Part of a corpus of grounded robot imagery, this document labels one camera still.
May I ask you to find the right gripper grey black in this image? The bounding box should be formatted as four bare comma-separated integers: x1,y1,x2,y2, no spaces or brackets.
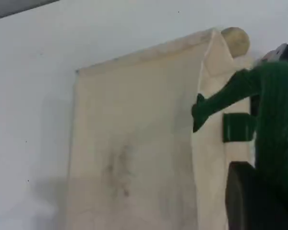
263,41,288,65

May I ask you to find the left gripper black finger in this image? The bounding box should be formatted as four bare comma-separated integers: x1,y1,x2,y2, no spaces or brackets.
225,161,288,230

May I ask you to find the white canvas bag green handle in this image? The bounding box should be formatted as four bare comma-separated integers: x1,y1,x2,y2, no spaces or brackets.
66,26,288,230

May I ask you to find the round beige potato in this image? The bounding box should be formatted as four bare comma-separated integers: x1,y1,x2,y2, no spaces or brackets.
220,27,251,59

